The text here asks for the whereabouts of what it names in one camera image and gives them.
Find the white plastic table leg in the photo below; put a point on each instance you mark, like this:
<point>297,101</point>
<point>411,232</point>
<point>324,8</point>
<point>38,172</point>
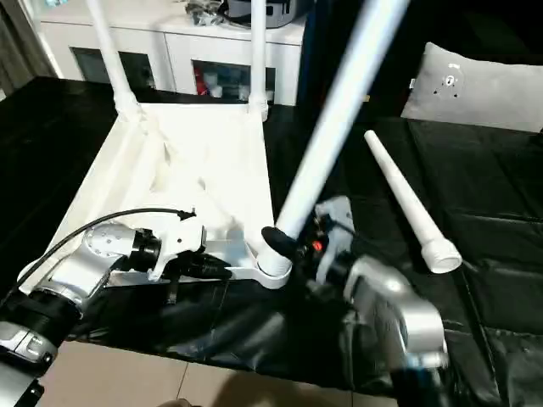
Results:
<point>112,63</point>
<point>339,106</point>
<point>258,55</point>
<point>403,199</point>

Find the white plastic table top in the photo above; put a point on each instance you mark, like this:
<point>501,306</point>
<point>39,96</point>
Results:
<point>178,161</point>

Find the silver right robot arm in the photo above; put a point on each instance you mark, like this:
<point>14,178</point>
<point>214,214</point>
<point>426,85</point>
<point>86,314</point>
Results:
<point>394,313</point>

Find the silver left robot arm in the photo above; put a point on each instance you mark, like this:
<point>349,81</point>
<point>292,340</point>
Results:
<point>85,271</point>

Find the black work mat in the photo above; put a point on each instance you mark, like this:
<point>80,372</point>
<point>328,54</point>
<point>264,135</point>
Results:
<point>466,220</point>

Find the red packet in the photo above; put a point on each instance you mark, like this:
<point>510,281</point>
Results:
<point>200,82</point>

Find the grey cushion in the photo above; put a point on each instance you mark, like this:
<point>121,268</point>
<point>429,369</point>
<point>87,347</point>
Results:
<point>475,89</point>

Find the white sideboard cabinet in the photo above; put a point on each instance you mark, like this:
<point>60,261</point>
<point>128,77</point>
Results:
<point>178,42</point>

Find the black tangled clutter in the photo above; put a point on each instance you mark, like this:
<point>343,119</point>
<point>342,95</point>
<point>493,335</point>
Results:
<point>203,12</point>

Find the black sofa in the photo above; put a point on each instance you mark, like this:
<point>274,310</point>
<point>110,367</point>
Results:
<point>466,21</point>

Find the grey brown curtain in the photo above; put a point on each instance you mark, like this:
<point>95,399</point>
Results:
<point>19,51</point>

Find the teal white packet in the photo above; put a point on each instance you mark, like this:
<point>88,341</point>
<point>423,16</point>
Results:
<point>53,2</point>

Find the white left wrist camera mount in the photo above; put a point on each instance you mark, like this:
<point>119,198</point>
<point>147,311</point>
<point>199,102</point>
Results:
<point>180,239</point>

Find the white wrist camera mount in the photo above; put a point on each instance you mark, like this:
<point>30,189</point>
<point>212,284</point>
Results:
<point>180,239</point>
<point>339,212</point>

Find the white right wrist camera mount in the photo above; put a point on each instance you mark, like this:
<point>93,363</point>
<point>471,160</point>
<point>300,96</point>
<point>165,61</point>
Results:
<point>339,212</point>

